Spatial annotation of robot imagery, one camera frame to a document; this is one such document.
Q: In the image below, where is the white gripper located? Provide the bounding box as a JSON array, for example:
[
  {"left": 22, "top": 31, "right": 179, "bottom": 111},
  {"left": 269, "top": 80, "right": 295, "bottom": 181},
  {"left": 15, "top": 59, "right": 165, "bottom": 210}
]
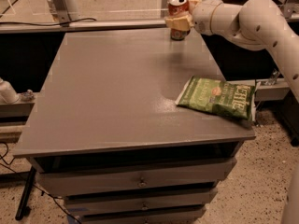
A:
[{"left": 164, "top": 0, "right": 222, "bottom": 35}]

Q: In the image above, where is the red coke can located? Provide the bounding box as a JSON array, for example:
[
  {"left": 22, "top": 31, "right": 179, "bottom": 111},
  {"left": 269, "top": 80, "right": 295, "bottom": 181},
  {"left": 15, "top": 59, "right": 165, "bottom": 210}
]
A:
[{"left": 168, "top": 0, "right": 190, "bottom": 41}]

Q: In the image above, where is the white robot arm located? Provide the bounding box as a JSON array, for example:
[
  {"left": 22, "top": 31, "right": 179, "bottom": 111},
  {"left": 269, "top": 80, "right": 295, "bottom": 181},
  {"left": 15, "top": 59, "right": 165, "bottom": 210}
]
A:
[{"left": 166, "top": 0, "right": 299, "bottom": 224}]

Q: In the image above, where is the green Kettle chips bag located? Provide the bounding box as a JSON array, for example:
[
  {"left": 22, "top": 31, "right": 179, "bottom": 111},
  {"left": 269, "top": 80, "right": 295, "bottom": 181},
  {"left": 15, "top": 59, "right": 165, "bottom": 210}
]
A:
[{"left": 176, "top": 77, "right": 256, "bottom": 120}]

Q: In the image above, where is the grey side shelf right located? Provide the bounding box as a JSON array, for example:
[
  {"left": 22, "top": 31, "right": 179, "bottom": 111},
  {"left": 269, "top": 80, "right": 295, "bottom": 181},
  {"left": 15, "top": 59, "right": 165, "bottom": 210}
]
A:
[{"left": 232, "top": 78, "right": 290, "bottom": 102}]

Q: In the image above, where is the grey side shelf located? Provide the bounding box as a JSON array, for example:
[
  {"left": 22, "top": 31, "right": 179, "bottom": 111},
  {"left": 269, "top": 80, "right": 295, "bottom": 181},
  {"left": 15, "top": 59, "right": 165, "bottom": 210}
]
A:
[
  {"left": 0, "top": 95, "right": 36, "bottom": 125},
  {"left": 232, "top": 78, "right": 290, "bottom": 102}
]

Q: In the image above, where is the grey drawer cabinet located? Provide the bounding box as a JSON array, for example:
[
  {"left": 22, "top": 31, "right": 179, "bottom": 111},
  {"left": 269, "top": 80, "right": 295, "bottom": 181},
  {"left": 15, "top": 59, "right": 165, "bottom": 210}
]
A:
[{"left": 12, "top": 26, "right": 257, "bottom": 224}]

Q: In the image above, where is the middle grey drawer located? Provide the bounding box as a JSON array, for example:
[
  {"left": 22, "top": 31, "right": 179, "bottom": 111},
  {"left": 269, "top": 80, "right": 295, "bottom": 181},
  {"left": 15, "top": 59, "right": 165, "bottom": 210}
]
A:
[{"left": 65, "top": 186, "right": 217, "bottom": 216}]

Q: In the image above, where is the grey drawer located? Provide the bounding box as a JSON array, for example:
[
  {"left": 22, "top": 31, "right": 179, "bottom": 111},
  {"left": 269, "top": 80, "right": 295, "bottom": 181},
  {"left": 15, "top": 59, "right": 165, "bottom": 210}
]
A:
[
  {"left": 36, "top": 158, "right": 236, "bottom": 197},
  {"left": 81, "top": 205, "right": 206, "bottom": 224},
  {"left": 65, "top": 186, "right": 217, "bottom": 216}
]

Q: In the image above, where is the white plastic bottle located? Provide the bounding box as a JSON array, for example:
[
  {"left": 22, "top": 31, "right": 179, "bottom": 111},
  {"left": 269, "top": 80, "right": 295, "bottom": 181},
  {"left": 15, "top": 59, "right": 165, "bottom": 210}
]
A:
[{"left": 0, "top": 78, "right": 19, "bottom": 104}]

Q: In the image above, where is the grey side shelf left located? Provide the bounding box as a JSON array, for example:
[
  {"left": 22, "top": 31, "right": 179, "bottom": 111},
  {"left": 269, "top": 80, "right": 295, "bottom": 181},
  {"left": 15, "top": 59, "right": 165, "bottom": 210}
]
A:
[{"left": 0, "top": 95, "right": 36, "bottom": 125}]

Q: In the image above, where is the top grey drawer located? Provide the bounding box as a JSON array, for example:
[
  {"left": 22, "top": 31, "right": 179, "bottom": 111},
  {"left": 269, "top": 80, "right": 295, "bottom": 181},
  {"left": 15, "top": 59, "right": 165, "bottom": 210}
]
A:
[{"left": 36, "top": 158, "right": 236, "bottom": 197}]

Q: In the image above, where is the bottom grey drawer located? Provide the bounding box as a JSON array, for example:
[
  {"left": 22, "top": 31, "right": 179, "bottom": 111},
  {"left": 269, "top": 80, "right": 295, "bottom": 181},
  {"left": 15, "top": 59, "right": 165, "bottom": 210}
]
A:
[{"left": 81, "top": 205, "right": 206, "bottom": 224}]

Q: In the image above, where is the black metal leg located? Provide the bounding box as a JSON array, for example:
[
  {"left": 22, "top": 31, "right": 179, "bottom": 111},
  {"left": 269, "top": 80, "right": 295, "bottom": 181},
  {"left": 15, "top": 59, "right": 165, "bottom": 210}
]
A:
[{"left": 15, "top": 167, "right": 36, "bottom": 221}]

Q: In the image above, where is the black cable on rail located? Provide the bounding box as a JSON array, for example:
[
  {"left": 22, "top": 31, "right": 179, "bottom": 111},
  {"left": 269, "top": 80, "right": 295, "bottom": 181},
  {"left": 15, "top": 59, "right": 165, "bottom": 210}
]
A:
[{"left": 0, "top": 17, "right": 97, "bottom": 27}]

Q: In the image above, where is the metal frame post left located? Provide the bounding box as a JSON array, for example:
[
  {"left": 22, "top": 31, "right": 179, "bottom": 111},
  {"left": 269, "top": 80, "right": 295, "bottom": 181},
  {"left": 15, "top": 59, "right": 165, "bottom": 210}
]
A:
[{"left": 46, "top": 0, "right": 79, "bottom": 23}]

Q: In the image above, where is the horizontal metal rail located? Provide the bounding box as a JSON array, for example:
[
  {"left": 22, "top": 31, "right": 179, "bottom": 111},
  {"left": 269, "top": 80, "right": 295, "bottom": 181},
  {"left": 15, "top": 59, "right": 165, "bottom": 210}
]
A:
[{"left": 0, "top": 18, "right": 166, "bottom": 34}]

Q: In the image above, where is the black floor cable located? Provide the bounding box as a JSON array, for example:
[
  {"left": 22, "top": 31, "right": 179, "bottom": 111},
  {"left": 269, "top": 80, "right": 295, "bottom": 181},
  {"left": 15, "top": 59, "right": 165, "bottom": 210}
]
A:
[{"left": 0, "top": 141, "right": 82, "bottom": 224}]

